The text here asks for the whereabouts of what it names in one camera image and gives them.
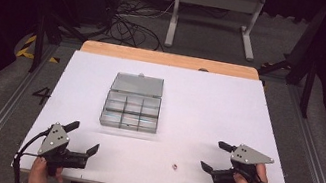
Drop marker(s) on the black metal stand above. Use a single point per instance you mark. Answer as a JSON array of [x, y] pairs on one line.
[[301, 61], [40, 36]]

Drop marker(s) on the white metal stand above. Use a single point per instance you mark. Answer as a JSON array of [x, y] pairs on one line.
[[217, 0]]

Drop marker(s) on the person's left hand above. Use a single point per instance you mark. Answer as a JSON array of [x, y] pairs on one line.
[[38, 174]]

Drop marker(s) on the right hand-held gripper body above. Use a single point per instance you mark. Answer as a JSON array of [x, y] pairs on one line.
[[249, 156]]

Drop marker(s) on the clear plastic compartment box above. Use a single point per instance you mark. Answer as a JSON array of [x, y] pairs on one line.
[[131, 109]]

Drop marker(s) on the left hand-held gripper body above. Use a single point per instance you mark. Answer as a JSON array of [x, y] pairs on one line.
[[54, 140]]

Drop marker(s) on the white table sheet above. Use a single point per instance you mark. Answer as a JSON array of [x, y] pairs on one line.
[[201, 112]]

